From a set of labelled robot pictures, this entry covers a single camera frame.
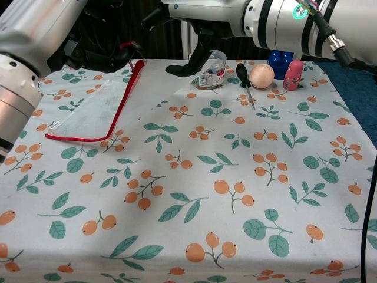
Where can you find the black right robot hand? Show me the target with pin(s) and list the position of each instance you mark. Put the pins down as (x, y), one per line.
(203, 56)

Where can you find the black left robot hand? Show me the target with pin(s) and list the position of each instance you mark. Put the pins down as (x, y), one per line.
(100, 44)

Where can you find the white mesh zipper pouch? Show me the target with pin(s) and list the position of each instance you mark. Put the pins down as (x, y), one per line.
(88, 115)

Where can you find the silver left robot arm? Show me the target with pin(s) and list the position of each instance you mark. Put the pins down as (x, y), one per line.
(17, 73)

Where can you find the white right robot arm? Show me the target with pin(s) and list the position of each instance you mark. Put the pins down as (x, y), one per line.
(279, 23)

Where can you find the clear jar of clips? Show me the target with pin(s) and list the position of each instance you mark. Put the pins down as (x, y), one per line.
(212, 75)

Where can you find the dark pleated curtain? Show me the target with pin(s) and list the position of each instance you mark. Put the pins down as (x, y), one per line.
(162, 44)

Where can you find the peach coloured ball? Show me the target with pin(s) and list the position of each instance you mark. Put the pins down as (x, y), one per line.
(262, 76)

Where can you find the blue toy building block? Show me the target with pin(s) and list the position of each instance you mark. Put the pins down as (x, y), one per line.
(277, 63)

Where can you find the pink painted doll figure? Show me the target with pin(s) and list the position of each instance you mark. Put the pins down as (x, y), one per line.
(293, 75)

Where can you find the floral orange fruit tablecloth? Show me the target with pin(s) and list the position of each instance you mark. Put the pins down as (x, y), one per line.
(188, 224)

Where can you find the white metal frame post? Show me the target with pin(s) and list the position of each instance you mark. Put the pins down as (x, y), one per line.
(297, 57)
(185, 44)

